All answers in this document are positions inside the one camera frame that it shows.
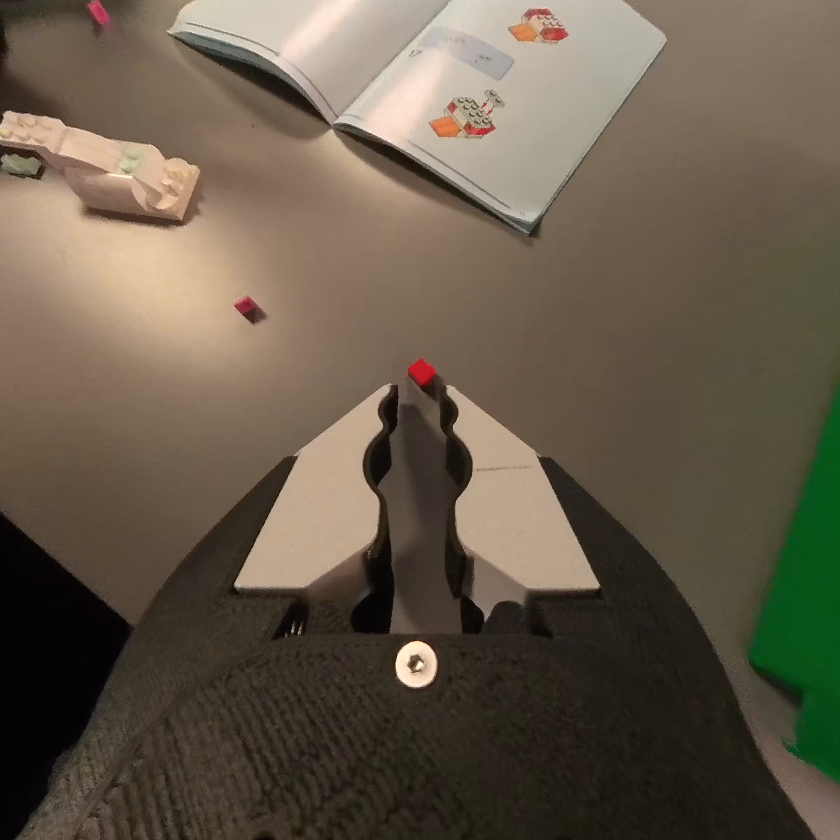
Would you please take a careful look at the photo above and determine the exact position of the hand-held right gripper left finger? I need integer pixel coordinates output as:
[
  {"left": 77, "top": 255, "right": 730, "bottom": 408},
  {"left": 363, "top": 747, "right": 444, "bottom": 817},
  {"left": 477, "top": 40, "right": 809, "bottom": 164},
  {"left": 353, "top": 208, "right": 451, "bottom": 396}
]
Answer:
[{"left": 233, "top": 385, "right": 400, "bottom": 606}]

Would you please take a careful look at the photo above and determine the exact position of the green plastic bin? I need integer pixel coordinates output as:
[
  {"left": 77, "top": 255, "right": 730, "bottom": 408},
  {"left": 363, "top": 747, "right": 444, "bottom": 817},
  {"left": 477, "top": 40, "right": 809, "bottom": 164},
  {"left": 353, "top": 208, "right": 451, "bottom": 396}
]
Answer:
[{"left": 747, "top": 387, "right": 840, "bottom": 785}]

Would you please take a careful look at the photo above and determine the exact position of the open lego instruction booklet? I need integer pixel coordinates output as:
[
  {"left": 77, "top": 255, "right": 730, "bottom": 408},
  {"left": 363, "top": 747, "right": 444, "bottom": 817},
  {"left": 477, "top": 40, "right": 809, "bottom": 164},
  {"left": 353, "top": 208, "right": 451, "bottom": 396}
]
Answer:
[{"left": 168, "top": 0, "right": 668, "bottom": 237}]

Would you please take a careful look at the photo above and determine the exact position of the white lego build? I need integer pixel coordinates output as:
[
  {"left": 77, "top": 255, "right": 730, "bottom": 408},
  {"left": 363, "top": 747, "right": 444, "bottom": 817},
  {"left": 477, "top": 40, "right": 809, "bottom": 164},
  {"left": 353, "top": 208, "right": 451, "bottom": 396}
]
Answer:
[{"left": 0, "top": 110, "right": 202, "bottom": 228}]

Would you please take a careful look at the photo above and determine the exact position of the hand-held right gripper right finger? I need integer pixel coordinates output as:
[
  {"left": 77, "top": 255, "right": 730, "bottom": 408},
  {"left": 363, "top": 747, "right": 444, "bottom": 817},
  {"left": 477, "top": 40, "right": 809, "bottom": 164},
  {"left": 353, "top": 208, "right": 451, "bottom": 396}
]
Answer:
[{"left": 442, "top": 385, "right": 602, "bottom": 613}]

